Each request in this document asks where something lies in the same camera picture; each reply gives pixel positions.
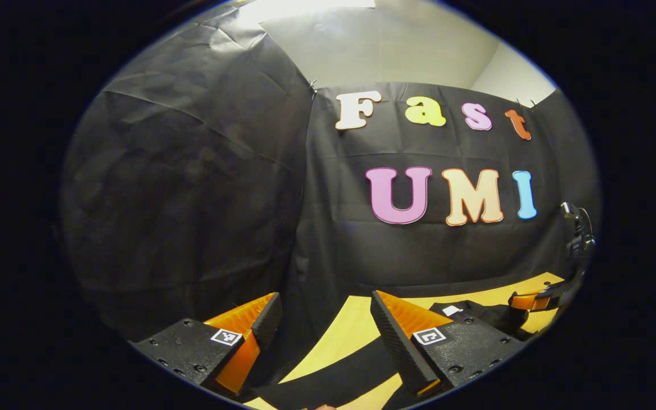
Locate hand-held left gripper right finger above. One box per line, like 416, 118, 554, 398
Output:
371, 291, 528, 397

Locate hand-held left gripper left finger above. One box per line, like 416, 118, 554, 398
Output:
129, 293, 283, 397

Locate black garment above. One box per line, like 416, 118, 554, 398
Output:
243, 300, 534, 410

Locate black backdrop cloth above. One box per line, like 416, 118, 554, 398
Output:
58, 6, 602, 388

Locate ceiling light panel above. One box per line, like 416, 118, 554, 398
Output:
237, 0, 375, 24

